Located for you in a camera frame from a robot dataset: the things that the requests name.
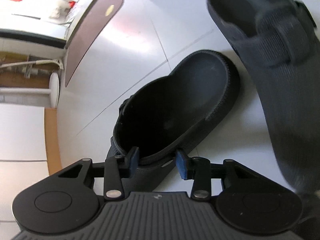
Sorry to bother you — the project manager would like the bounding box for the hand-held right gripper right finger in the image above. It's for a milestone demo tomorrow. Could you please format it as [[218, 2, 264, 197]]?
[[175, 149, 254, 201]]

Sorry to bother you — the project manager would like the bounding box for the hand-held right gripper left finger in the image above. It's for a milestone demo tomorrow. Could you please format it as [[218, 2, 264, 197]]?
[[58, 147, 140, 201]]

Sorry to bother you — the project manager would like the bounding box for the black strap clog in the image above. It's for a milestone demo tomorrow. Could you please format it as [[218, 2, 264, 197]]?
[[206, 0, 320, 200], [104, 50, 241, 193]]

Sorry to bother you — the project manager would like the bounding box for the white floor stand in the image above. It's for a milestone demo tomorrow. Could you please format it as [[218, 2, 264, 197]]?
[[0, 71, 60, 109]]

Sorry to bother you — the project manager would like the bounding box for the white mop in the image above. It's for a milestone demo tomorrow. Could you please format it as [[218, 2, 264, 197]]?
[[0, 59, 66, 70]]

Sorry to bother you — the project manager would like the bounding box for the brown door mat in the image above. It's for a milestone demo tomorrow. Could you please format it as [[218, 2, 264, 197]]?
[[64, 0, 125, 88]]

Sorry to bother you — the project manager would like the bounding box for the black door frame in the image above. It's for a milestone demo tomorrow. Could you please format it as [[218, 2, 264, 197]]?
[[0, 29, 68, 49]]

